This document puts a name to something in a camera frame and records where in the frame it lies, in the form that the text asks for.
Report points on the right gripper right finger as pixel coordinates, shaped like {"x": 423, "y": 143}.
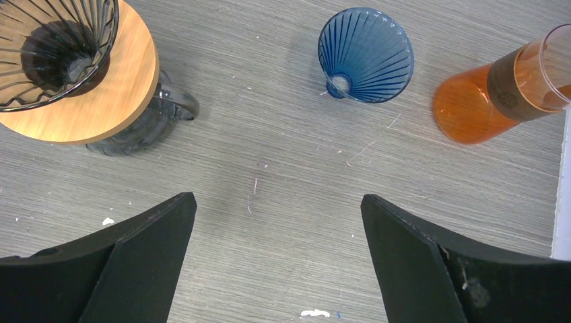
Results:
{"x": 428, "y": 273}

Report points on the amber glass carafe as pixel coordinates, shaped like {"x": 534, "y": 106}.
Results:
{"x": 528, "y": 83}

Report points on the blue glass dripper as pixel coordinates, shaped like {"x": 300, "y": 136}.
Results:
{"x": 365, "y": 55}

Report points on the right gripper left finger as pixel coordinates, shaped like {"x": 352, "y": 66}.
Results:
{"x": 126, "y": 272}

